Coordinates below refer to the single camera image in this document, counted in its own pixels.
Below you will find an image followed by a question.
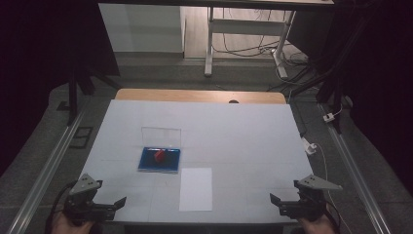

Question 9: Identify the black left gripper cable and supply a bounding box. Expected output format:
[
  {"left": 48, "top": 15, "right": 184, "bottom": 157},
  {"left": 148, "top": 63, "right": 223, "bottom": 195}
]
[{"left": 44, "top": 180, "right": 79, "bottom": 234}]

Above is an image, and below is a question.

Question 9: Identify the person's left hand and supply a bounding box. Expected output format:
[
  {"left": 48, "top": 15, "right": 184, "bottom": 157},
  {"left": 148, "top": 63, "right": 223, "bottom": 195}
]
[{"left": 51, "top": 211, "right": 94, "bottom": 234}]

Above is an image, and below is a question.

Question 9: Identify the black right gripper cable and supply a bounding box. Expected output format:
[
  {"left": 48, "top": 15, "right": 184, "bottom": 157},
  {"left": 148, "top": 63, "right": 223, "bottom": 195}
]
[{"left": 322, "top": 203, "right": 343, "bottom": 234}]

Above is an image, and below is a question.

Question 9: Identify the white power adapter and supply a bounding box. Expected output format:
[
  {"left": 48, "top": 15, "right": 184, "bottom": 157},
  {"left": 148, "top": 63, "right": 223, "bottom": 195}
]
[{"left": 301, "top": 136, "right": 319, "bottom": 156}]

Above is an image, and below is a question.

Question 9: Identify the black curtain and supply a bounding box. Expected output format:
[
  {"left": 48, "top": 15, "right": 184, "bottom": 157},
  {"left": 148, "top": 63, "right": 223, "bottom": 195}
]
[
  {"left": 0, "top": 0, "right": 121, "bottom": 178},
  {"left": 287, "top": 0, "right": 413, "bottom": 196}
]

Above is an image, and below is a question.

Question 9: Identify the white desk frame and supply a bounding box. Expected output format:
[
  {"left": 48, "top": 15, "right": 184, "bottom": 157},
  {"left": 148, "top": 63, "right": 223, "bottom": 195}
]
[{"left": 204, "top": 5, "right": 298, "bottom": 80}]

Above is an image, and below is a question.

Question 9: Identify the white cable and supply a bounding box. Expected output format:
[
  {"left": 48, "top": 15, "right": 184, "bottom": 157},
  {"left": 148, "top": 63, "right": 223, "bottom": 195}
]
[{"left": 313, "top": 141, "right": 354, "bottom": 234}]

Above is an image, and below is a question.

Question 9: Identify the red stamp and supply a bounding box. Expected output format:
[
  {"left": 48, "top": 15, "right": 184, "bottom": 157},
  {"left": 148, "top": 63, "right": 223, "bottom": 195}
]
[{"left": 153, "top": 149, "right": 168, "bottom": 163}]

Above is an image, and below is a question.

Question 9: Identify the aluminium floor rail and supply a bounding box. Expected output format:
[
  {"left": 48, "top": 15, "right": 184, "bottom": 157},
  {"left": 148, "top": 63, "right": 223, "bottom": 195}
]
[
  {"left": 5, "top": 105, "right": 91, "bottom": 234},
  {"left": 319, "top": 102, "right": 394, "bottom": 234}
]

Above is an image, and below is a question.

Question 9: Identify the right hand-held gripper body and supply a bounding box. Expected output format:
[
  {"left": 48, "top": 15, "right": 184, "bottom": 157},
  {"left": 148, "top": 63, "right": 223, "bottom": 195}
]
[{"left": 278, "top": 175, "right": 344, "bottom": 222}]

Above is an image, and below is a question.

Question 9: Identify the small white plug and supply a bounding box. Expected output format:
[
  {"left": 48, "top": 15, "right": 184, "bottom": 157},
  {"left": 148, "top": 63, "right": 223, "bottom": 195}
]
[{"left": 322, "top": 104, "right": 345, "bottom": 124}]

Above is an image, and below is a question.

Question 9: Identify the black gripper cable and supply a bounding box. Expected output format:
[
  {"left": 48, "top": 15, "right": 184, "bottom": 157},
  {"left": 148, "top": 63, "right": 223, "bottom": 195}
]
[
  {"left": 44, "top": 180, "right": 79, "bottom": 234},
  {"left": 322, "top": 203, "right": 343, "bottom": 234}
]

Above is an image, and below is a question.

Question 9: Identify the black metal stand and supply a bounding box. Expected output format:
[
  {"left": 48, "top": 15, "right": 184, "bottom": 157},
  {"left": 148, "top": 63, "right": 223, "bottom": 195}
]
[
  {"left": 65, "top": 63, "right": 123, "bottom": 127},
  {"left": 290, "top": 19, "right": 374, "bottom": 135}
]

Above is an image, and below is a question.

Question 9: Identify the large white table cover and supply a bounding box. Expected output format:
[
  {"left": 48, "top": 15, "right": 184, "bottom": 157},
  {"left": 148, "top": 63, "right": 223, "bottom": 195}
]
[{"left": 76, "top": 98, "right": 315, "bottom": 225}]

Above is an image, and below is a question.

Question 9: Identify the small white paper sheet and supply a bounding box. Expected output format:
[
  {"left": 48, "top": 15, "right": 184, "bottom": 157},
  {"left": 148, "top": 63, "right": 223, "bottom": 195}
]
[{"left": 178, "top": 167, "right": 214, "bottom": 213}]

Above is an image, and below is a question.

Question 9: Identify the person's right hand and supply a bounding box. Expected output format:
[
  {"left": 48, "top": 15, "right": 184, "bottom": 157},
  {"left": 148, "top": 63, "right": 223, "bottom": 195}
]
[{"left": 297, "top": 208, "right": 338, "bottom": 234}]

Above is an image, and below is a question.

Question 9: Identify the blue case with clear lid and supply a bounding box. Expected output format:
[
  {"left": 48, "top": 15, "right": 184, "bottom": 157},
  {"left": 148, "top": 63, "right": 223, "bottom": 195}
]
[{"left": 137, "top": 126, "right": 182, "bottom": 175}]

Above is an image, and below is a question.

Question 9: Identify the white partition panel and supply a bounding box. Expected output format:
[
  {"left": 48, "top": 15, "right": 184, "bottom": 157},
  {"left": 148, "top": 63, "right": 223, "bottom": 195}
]
[{"left": 97, "top": 3, "right": 185, "bottom": 54}]

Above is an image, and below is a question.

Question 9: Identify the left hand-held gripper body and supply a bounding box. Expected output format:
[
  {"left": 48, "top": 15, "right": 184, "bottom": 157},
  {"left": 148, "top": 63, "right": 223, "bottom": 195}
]
[{"left": 62, "top": 173, "right": 117, "bottom": 226}]

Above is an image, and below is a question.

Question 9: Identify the wooden table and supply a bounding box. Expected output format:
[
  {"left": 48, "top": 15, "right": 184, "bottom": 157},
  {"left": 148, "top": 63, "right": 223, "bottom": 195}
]
[{"left": 114, "top": 88, "right": 288, "bottom": 105}]

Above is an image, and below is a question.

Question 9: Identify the bundle of black floor cables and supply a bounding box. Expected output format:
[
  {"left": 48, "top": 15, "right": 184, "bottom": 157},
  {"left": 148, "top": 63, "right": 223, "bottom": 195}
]
[{"left": 211, "top": 8, "right": 313, "bottom": 94}]

